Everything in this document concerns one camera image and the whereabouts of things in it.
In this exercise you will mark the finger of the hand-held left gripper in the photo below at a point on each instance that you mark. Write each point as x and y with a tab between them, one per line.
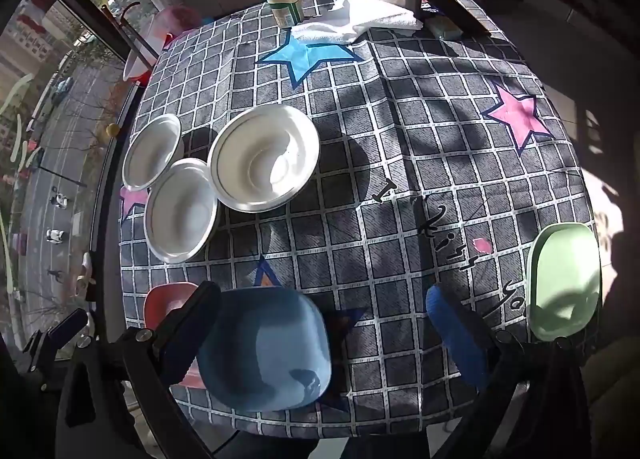
64	334

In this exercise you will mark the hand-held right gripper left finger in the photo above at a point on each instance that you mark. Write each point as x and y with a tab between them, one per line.
186	339

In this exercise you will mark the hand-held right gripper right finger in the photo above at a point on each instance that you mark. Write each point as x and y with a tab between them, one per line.
457	339

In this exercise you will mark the blue square plate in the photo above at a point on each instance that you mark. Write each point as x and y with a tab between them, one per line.
265	339

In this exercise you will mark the pink square plate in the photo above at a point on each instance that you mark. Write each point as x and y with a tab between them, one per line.
162	306

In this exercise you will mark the green square plate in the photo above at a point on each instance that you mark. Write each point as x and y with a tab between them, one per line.
562	279

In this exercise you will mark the medium white bowl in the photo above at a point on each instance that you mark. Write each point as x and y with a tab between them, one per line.
182	211

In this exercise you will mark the grey chequered star tablecloth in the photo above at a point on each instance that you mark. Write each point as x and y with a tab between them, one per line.
425	179

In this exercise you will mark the small white bowl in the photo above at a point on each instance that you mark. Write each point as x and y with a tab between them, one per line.
151	153

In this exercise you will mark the large white bowl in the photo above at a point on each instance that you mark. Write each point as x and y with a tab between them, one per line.
263	159

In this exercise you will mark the white plastic basin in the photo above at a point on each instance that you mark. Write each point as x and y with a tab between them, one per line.
134	66

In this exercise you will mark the dark metal hook stand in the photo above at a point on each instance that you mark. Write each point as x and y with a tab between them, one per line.
131	31

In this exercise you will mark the pink plastic basin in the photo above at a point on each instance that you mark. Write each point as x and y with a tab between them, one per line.
172	21

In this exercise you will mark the white towel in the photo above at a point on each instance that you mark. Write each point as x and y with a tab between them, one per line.
360	16

